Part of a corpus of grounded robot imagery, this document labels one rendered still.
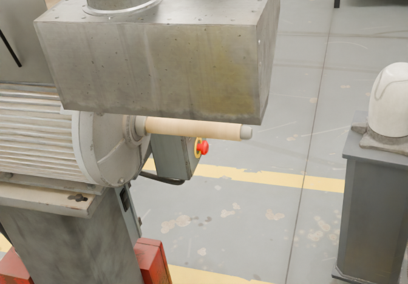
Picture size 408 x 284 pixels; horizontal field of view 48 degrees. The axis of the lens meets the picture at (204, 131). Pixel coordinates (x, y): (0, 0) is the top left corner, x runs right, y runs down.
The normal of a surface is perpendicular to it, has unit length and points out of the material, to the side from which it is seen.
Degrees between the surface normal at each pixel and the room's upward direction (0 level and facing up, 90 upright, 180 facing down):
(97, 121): 74
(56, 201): 0
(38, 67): 90
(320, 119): 0
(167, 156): 90
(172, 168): 90
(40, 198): 0
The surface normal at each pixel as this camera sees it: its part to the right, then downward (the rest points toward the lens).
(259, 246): -0.11, -0.80
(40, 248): -0.28, 0.60
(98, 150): 0.70, 0.30
